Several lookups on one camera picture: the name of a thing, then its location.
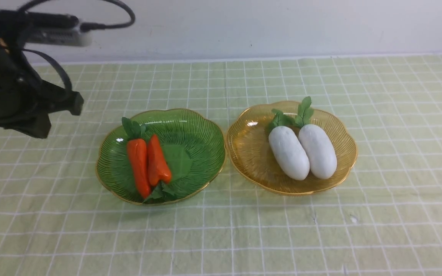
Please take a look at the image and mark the white radish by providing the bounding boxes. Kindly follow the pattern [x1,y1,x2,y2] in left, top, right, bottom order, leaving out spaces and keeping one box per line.
[295,96,337,179]
[267,108,310,181]

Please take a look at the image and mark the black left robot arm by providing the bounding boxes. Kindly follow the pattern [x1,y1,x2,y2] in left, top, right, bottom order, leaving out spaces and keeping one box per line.
[0,7,84,125]

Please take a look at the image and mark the orange carrot with leaves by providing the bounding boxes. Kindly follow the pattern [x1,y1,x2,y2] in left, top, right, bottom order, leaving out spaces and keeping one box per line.
[121,117,151,200]
[144,134,178,203]

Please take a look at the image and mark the left white radish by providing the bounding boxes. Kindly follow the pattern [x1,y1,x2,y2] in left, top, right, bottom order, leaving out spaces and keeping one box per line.
[267,108,310,181]

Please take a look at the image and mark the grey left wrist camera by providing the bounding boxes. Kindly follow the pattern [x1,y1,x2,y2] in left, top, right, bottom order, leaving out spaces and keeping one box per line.
[0,10,93,47]

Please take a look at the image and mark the green glass plate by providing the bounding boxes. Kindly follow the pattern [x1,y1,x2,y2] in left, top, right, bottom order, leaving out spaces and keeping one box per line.
[95,108,226,205]

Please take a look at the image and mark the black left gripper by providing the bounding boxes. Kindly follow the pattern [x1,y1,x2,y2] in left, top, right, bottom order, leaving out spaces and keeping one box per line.
[0,42,84,139]

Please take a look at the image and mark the amber glass plate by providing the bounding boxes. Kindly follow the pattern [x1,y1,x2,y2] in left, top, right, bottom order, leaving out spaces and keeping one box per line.
[225,101,358,196]

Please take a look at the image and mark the black camera cable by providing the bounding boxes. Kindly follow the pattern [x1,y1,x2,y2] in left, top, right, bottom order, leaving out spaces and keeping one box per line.
[16,0,136,101]

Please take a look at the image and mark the green checkered tablecloth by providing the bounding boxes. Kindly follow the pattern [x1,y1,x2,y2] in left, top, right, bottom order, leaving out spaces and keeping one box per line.
[0,55,442,276]

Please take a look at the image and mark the right white radish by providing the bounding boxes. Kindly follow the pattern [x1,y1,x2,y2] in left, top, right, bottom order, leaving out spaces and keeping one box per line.
[295,96,337,179]

